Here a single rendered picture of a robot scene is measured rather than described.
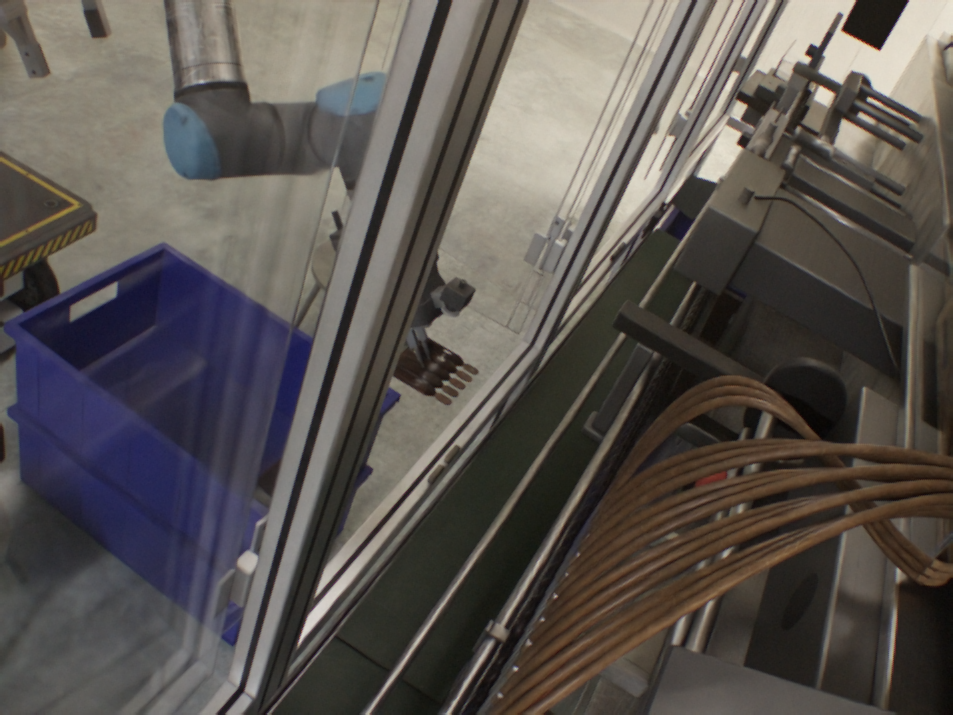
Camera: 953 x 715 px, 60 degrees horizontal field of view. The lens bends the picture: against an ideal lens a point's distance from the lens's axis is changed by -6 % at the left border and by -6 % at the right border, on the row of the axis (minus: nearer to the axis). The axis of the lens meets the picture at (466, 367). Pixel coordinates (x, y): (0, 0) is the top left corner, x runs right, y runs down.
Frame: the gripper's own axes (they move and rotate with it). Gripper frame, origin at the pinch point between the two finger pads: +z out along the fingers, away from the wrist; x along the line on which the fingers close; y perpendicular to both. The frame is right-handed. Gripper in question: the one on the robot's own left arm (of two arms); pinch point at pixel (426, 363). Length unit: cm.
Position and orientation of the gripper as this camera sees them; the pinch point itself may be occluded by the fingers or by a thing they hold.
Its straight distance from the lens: 112.9
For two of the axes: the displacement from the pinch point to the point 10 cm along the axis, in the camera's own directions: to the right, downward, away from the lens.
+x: 4.1, -4.4, 8.0
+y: 8.6, -1.0, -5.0
